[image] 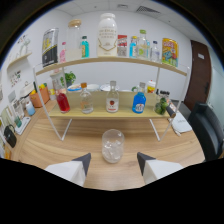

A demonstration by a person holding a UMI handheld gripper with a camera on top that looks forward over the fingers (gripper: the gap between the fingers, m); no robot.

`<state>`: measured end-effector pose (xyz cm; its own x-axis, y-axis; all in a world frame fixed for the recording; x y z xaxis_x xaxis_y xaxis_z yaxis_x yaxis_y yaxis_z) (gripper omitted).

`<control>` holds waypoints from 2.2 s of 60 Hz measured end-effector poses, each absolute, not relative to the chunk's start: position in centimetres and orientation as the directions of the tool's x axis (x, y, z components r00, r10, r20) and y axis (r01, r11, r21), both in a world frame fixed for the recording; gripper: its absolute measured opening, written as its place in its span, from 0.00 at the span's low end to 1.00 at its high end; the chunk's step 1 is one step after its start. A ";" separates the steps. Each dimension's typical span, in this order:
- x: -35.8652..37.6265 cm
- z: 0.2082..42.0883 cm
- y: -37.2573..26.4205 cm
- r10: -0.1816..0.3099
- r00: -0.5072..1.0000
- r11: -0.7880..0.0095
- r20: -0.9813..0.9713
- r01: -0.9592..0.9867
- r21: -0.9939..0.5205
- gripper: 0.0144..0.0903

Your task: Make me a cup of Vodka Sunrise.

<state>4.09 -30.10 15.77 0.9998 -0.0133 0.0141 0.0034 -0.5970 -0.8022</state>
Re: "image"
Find plain white bowl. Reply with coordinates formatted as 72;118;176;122
85;83;101;93

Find black chair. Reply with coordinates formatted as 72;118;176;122
187;101;224;162

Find blue liquid bottle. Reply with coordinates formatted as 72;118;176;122
131;82;147;115

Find clear bottle red label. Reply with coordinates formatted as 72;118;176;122
105;80;120;114

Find green potted plant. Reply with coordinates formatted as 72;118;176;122
64;70;77;88

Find small red liquid bottle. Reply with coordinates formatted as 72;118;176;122
54;87;72;114

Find brown door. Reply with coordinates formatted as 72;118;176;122
183;39;212;112

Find white scale tray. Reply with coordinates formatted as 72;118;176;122
13;116;32;136

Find small blue bottle yellow cap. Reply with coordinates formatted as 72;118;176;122
129;35;139;59

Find black and yellow tall can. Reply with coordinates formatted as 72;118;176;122
41;27;60;68

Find wooden wall shelf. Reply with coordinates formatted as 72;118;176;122
6;50;33;70

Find white notebook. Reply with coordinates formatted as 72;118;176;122
169;111;193;134

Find red and white can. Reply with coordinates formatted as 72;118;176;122
116;34;128;58

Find small pink bottle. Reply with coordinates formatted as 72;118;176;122
59;41;67;64

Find teal cup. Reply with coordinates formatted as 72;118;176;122
13;116;23;129

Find clear bottle blue cap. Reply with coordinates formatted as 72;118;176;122
150;40;161;63

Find ceiling air vent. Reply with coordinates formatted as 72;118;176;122
135;5;161;15

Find blue patterned bowl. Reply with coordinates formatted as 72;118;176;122
66;83;83;93

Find clear bottle tan lid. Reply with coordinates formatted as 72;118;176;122
65;18;83;62

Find yellow orange juice can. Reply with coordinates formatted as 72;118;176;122
161;37;180;68

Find clear bottle green cap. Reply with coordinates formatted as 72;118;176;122
136;29;150;61

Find two-tier wooden shelf rack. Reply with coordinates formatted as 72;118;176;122
32;55;192;142

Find large white bottle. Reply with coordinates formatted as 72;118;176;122
96;12;118;58

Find white flower ornament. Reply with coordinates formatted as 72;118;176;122
18;34;32;57

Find clear glass with ice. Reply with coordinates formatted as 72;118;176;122
101;128;125;164

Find black handbag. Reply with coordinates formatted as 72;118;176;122
3;124;18;149

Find white bowl dark rim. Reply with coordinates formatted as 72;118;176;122
99;83;121;93

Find small teal bottle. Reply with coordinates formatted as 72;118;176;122
80;35;90;59

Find light blue white canister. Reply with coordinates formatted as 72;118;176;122
25;100;36;117

